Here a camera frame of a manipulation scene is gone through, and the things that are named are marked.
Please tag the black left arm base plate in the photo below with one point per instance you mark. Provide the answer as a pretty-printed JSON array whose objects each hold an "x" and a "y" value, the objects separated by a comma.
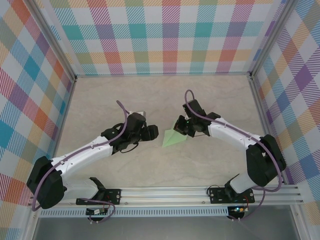
[{"x": 118, "y": 194}]

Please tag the small black circuit board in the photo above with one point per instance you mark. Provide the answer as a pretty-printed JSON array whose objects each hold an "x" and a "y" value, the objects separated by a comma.
[{"x": 91, "y": 212}]

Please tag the aluminium frame side rail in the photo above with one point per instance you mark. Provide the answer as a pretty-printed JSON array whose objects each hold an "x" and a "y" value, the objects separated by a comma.
[{"x": 262, "y": 112}]

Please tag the aluminium frame lower strut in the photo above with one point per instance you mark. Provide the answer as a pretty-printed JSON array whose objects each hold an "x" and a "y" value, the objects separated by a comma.
[
  {"x": 30, "y": 225},
  {"x": 300, "y": 225}
]

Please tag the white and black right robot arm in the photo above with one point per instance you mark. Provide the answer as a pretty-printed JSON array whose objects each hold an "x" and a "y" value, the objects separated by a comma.
[{"x": 262, "y": 165}]

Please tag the light green paper sheet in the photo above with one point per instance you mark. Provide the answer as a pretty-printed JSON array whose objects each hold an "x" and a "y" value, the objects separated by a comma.
[{"x": 172, "y": 140}]

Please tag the aluminium frame cross bar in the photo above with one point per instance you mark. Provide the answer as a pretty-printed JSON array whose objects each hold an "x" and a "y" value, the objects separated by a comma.
[{"x": 162, "y": 74}]

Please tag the small circuit board green light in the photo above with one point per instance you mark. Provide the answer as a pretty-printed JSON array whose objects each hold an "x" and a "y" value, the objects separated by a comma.
[{"x": 240, "y": 209}]

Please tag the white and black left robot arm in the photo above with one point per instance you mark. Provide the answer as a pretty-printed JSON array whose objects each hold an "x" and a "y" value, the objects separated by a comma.
[{"x": 53, "y": 192}]

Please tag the long aluminium mounting rail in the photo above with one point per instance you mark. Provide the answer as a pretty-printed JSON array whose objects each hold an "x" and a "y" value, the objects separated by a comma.
[{"x": 162, "y": 196}]

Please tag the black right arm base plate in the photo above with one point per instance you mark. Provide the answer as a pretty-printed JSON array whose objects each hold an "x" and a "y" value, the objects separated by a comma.
[{"x": 215, "y": 198}]

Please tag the aluminium frame corner post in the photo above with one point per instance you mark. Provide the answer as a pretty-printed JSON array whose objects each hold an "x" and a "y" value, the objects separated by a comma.
[
  {"x": 54, "y": 41},
  {"x": 271, "y": 37}
]

